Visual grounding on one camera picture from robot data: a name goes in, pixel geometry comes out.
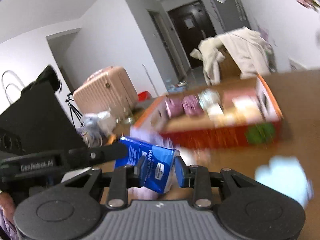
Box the blue tissue pack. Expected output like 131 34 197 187
114 136 180 194

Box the iridescent plastic bag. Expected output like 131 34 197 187
198 88 221 110

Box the white foam cylinder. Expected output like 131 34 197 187
254 156 314 208

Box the person's left hand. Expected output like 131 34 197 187
0 191 16 224

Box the black speaker box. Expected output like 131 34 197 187
1 65 86 154

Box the white plastic packaging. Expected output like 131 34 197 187
76 111 116 148

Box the clear glass jar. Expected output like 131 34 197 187
119 106 136 125

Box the orange cardboard box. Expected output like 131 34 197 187
130 75 283 149

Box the red bucket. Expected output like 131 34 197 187
138 91 152 102

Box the pink suitcase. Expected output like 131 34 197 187
73 66 138 118

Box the white mop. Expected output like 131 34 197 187
142 64 159 97

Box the brown wooden chair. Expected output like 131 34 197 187
219 48 241 82

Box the beige coat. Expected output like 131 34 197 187
190 27 270 86

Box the dark entrance door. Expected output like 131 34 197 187
168 0 216 68

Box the grey refrigerator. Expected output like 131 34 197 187
210 0 251 32

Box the white board against wall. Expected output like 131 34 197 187
289 58 308 72

